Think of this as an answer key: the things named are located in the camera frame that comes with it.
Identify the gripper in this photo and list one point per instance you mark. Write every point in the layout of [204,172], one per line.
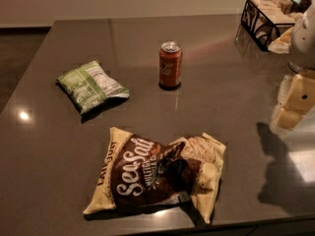
[304,39]

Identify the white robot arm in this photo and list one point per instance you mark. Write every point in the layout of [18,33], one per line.
[302,52]

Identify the brown sea salt chip bag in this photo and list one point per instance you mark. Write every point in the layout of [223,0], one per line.
[138,172]

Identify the green chip bag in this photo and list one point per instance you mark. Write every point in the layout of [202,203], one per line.
[89,86]

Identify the white napkin stack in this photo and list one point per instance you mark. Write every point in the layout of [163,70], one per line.
[270,21]

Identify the orange soda can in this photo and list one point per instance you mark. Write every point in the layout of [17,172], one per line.
[170,59]

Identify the black wire napkin holder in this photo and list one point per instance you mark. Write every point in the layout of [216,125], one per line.
[247,18]

